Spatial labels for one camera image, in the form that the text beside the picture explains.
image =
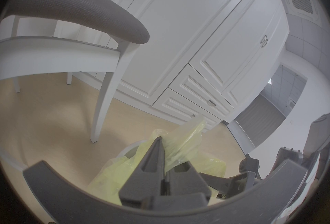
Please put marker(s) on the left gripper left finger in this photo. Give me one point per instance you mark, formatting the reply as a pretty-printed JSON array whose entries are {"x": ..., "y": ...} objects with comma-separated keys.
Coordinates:
[{"x": 136, "y": 186}]

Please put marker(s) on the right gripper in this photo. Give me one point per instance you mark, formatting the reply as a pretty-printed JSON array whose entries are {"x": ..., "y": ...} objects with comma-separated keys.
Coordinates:
[{"x": 245, "y": 181}]

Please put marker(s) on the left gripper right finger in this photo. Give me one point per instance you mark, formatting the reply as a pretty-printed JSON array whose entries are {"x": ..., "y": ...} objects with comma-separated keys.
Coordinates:
[{"x": 193, "y": 186}]

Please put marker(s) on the yellow plastic bag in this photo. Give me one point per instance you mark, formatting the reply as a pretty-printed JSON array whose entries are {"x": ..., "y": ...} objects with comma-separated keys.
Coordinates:
[{"x": 180, "y": 140}]

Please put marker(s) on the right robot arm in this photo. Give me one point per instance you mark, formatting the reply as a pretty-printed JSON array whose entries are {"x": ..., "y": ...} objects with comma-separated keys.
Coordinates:
[{"x": 288, "y": 154}]

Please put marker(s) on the white trash bin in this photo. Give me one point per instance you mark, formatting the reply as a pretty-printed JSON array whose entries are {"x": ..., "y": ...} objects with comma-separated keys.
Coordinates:
[{"x": 129, "y": 147}]

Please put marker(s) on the white wardrobe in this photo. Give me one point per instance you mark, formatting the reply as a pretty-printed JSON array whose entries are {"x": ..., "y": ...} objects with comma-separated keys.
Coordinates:
[{"x": 180, "y": 24}]

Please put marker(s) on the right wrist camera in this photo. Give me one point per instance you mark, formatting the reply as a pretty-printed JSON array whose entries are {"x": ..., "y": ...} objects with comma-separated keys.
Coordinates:
[{"x": 248, "y": 165}]

